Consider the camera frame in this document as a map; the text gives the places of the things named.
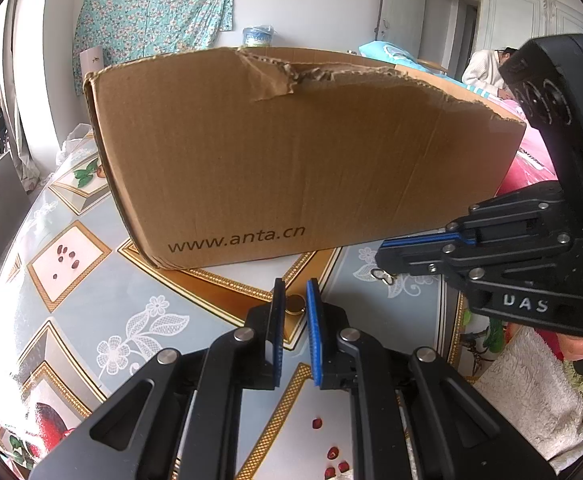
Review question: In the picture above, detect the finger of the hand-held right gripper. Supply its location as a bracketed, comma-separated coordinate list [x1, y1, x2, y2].
[376, 235, 583, 287]
[379, 181, 583, 252]

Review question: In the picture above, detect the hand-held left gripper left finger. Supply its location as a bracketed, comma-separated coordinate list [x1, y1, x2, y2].
[29, 277, 287, 480]

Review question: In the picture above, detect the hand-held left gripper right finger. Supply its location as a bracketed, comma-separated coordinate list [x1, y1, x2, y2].
[305, 277, 557, 480]

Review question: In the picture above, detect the brown cardboard box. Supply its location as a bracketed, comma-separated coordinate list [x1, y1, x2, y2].
[82, 46, 528, 272]

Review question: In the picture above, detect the person's right hand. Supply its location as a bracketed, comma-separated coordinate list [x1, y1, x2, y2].
[555, 332, 583, 364]

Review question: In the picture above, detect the white fleece garment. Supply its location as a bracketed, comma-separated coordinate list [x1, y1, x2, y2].
[471, 327, 583, 464]

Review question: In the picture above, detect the white wardrobe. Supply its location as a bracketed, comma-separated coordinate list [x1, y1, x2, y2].
[479, 0, 583, 61]

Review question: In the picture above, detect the fruit print tablecloth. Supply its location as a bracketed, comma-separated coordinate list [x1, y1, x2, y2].
[0, 125, 475, 480]

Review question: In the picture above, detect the teal printed pillow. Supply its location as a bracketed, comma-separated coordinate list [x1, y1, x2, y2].
[359, 40, 441, 69]

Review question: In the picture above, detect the white door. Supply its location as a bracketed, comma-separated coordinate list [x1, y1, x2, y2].
[380, 0, 430, 54]

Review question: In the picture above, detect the teal floral wall cloth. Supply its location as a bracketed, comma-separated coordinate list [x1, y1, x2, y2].
[72, 0, 236, 97]

